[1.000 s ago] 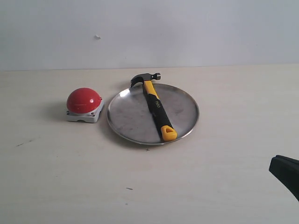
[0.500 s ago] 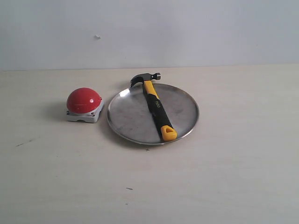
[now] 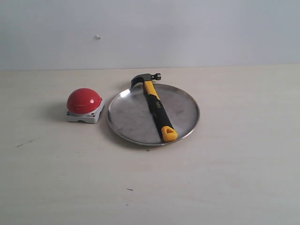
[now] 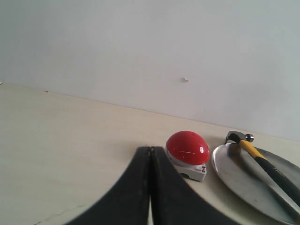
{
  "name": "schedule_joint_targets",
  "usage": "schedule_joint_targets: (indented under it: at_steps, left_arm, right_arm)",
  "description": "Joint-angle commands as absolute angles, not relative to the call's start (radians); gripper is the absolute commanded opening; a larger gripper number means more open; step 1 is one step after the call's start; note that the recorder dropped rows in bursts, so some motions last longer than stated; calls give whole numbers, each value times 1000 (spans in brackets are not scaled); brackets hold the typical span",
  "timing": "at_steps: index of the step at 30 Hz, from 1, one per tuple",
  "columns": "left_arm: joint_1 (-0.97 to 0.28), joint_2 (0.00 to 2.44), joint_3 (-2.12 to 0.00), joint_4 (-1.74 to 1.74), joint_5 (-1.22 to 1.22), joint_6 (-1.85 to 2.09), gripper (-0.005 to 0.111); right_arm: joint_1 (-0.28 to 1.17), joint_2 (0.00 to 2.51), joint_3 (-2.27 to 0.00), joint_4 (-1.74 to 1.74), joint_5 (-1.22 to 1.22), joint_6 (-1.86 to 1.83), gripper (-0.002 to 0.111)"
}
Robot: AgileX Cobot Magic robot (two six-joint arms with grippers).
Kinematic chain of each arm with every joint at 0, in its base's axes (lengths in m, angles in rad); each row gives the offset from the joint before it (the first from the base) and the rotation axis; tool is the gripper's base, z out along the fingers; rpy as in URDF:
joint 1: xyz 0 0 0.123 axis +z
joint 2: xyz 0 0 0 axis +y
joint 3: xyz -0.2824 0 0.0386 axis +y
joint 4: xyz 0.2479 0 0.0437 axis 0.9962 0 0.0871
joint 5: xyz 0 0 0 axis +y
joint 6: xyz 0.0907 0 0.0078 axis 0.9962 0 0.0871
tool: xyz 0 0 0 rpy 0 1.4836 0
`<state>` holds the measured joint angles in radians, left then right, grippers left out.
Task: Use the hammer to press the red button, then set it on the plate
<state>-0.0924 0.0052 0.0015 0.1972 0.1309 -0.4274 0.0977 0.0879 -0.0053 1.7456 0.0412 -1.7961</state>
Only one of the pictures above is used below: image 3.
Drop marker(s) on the yellow black claw hammer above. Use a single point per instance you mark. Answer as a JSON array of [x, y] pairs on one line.
[[156, 108]]

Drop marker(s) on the red dome push button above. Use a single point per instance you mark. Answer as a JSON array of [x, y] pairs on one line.
[[84, 104]]

